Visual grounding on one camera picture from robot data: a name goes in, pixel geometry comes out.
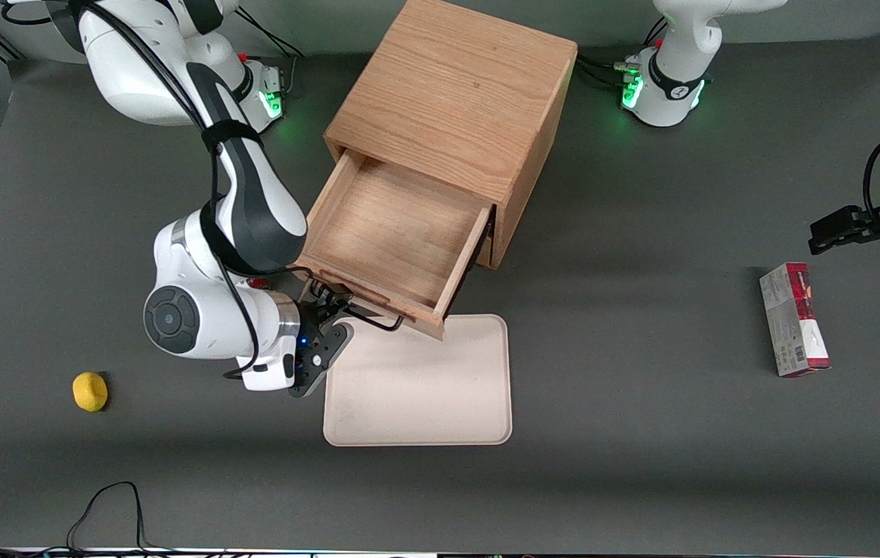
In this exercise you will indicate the grey table mat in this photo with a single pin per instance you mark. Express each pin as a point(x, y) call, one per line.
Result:
point(641, 465)

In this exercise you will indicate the yellow lemon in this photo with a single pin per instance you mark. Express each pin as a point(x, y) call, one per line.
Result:
point(90, 391)

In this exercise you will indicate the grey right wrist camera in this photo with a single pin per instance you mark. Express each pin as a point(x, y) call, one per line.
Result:
point(269, 372)

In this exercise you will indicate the red plaid carton box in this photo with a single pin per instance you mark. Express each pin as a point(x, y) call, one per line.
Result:
point(788, 318)

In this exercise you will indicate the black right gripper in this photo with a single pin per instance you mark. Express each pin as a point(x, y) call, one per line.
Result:
point(318, 304)

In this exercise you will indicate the red soda bottle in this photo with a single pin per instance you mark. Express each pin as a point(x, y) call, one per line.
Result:
point(259, 283)

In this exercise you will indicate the wooden drawer cabinet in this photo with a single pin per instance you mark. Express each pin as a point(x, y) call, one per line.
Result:
point(455, 77)

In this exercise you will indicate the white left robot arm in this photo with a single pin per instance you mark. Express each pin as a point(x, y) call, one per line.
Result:
point(680, 77)

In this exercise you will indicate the beige rectangular tray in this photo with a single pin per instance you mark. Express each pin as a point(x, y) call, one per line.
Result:
point(417, 387)

